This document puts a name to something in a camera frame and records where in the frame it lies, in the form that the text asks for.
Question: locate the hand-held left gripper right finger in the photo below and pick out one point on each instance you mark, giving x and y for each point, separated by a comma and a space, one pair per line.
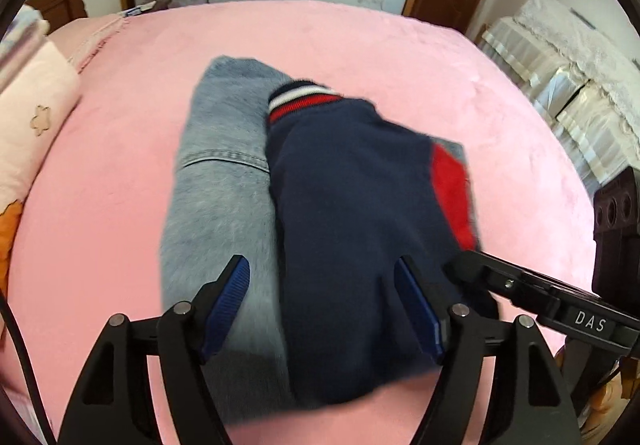
417, 310

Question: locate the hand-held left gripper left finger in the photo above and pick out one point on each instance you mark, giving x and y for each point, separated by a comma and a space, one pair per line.
227, 305

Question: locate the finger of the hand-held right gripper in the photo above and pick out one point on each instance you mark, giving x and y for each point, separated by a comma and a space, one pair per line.
495, 277

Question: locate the navy and red varsity jacket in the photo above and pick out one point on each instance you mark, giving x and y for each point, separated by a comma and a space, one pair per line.
350, 200

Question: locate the blue jeans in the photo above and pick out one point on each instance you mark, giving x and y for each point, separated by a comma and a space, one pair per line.
220, 175

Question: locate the pink bed blanket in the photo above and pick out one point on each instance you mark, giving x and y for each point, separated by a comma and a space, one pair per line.
110, 225

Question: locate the lace covered furniture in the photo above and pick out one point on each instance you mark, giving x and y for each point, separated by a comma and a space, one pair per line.
565, 65

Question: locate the folded floral quilt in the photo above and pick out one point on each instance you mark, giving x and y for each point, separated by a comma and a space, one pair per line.
30, 115

